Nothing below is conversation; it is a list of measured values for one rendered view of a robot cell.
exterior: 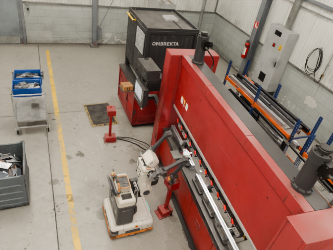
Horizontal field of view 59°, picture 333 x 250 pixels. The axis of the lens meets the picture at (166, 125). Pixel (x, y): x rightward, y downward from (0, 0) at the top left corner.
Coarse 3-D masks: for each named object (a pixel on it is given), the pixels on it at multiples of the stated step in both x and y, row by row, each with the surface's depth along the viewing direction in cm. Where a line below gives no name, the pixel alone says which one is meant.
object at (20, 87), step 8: (16, 80) 572; (24, 80) 577; (32, 80) 583; (40, 80) 582; (16, 88) 556; (24, 88) 558; (32, 88) 556; (40, 88) 562; (16, 96) 555; (24, 96) 560
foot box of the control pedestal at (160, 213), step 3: (162, 204) 497; (159, 207) 491; (162, 207) 492; (156, 210) 499; (159, 210) 493; (162, 210) 488; (168, 210) 489; (171, 210) 491; (156, 213) 494; (159, 213) 495; (162, 213) 485; (165, 213) 485; (168, 213) 491; (159, 216) 490; (162, 216) 487; (165, 216) 491; (168, 216) 494; (159, 219) 486
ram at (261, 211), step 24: (192, 96) 441; (192, 120) 446; (216, 120) 376; (216, 144) 380; (240, 144) 327; (216, 168) 383; (240, 168) 330; (240, 192) 332; (264, 192) 292; (240, 216) 335; (264, 216) 294; (264, 240) 296
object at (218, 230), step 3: (216, 225) 385; (216, 228) 382; (219, 228) 382; (219, 231) 379; (219, 234) 375; (222, 234) 376; (222, 237) 372; (222, 240) 369; (225, 240) 370; (222, 243) 368; (225, 243) 366
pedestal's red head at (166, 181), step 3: (165, 180) 457; (168, 180) 454; (177, 180) 456; (165, 183) 459; (168, 183) 453; (177, 183) 448; (168, 186) 454; (171, 186) 444; (174, 186) 449; (177, 186) 453; (168, 189) 453; (171, 189) 450; (174, 189) 454
